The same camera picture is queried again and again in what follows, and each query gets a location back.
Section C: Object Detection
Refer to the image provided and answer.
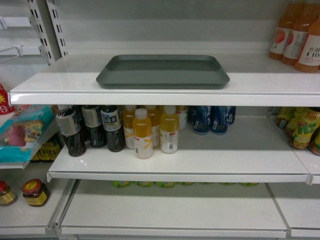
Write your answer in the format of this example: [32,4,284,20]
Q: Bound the grey rectangular serving tray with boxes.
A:
[96,54,230,90]

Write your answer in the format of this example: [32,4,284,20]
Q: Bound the yellow juice bottle back left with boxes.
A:
[122,105,137,150]

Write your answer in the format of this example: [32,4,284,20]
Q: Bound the blue drink bottle left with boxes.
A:
[192,105,212,135]

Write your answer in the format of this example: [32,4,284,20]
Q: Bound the blue drink bottle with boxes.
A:
[210,106,229,135]
[192,105,212,135]

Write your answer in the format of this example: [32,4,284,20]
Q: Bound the dark tea bottle blue label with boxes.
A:
[100,105,125,152]

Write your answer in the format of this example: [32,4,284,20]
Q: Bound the blue drink bottle right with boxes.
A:
[210,106,229,135]

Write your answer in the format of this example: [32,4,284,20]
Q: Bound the dark tea bottle middle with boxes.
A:
[81,105,107,148]

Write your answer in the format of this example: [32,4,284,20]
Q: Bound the white middle shelf board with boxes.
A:
[47,116,310,183]

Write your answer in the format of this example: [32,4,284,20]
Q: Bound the white lower shelf board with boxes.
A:
[61,180,287,238]

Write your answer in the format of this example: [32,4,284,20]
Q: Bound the teal snack bag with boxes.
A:
[0,104,58,163]

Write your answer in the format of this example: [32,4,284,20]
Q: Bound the yellow lemon tea bottles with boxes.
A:
[275,106,320,156]

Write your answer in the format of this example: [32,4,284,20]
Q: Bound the sauce jar red lid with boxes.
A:
[21,178,51,207]

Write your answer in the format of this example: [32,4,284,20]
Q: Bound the white slotted shelf upright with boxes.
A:
[27,0,68,65]

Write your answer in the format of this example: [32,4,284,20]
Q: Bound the red snack pouch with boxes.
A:
[0,84,16,116]

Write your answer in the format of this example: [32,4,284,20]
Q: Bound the sauce jar at edge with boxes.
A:
[0,180,18,206]

